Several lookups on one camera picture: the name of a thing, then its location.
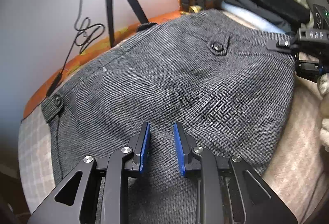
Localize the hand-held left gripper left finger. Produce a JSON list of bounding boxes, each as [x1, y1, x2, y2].
[[27, 122, 151, 224]]

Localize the beige blanket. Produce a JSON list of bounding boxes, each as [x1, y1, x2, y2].
[[223, 10, 329, 224]]

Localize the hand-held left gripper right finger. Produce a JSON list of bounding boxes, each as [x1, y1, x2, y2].
[[174, 122, 299, 224]]

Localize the grey checked sheet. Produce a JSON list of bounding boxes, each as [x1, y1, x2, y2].
[[17, 108, 63, 214]]

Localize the black cable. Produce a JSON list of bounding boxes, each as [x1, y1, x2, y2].
[[46, 0, 105, 98]]

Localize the person's right hand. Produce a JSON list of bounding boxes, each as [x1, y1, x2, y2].
[[317, 76, 329, 98]]

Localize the light blue folded cloth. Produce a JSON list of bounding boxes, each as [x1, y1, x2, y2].
[[220, 1, 286, 33]]

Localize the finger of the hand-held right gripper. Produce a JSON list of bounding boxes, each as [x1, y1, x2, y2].
[[267, 37, 294, 53]]

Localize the grey woven pants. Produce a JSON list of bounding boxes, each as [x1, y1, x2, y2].
[[41, 8, 296, 224]]

